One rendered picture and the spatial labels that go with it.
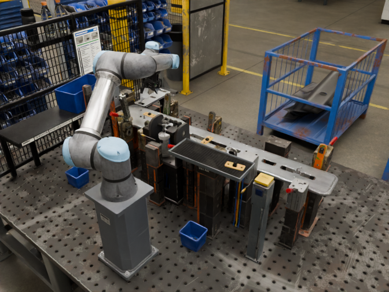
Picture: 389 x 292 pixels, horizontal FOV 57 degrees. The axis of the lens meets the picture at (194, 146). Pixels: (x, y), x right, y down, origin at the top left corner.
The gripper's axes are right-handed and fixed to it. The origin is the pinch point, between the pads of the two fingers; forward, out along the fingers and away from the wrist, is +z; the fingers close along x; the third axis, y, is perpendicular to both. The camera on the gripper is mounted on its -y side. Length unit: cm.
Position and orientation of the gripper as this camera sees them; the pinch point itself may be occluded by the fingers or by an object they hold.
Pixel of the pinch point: (148, 98)
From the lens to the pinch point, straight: 226.2
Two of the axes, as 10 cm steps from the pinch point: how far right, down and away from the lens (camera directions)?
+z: -0.9, 8.1, 5.9
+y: 8.2, 3.9, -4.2
